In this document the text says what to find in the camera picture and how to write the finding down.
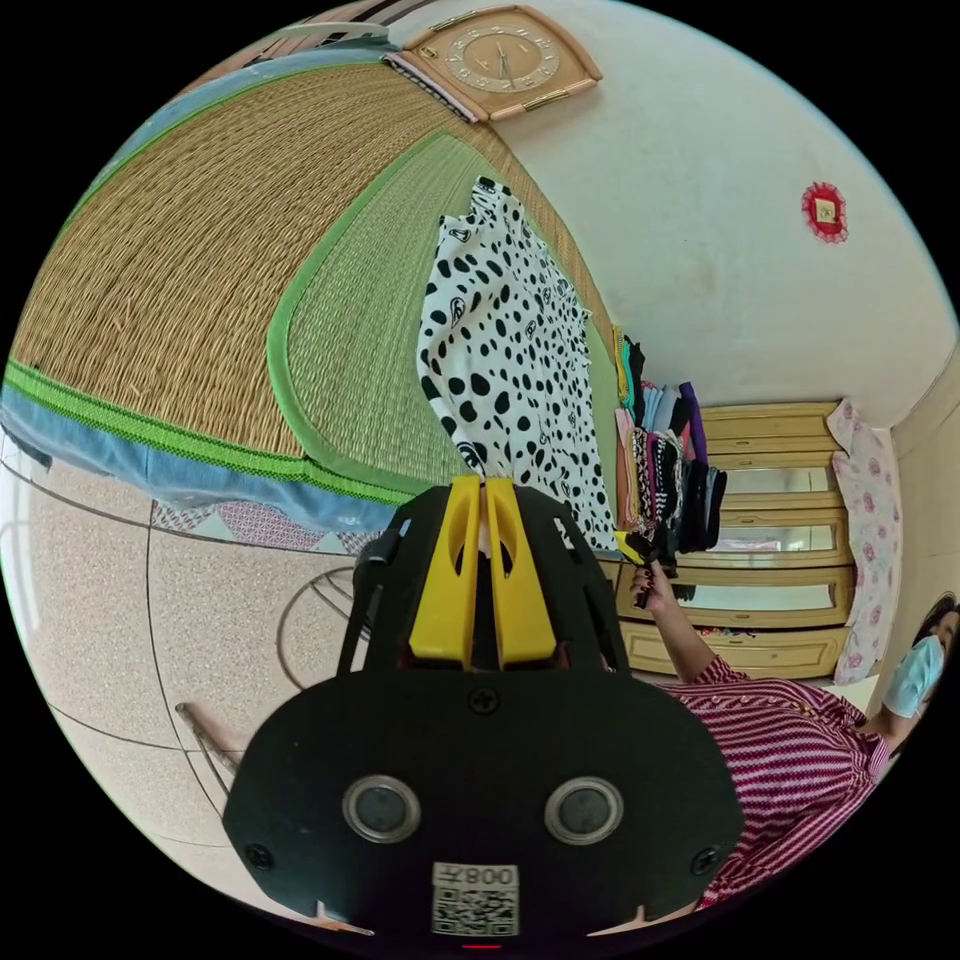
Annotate white polka dot short sleeve shirt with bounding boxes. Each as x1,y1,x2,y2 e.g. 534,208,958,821
416,175,628,558

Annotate pink floral curtain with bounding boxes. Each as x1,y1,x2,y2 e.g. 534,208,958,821
824,397,903,688

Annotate beige wall clock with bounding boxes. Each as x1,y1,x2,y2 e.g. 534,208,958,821
400,3,605,124

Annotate person's right forearm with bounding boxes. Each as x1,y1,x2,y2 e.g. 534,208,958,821
646,583,723,678

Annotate wooden cupboard with mirrors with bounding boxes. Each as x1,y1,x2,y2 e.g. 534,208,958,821
599,400,865,681

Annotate bed with woven mat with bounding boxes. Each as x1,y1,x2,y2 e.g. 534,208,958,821
0,20,625,558

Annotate person's body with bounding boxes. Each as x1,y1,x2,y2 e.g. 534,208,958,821
650,590,960,913

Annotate pile of clothes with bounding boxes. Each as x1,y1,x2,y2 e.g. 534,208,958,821
611,325,730,558

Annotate red round wall ornament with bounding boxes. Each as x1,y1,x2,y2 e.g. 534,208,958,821
800,179,850,244

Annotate person's right hand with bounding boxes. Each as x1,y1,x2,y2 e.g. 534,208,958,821
629,560,678,612

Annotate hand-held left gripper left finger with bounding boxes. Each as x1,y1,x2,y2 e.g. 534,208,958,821
407,475,482,670

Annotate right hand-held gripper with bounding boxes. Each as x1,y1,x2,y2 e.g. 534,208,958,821
614,529,679,580

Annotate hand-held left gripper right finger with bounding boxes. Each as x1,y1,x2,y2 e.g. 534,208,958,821
485,476,559,672

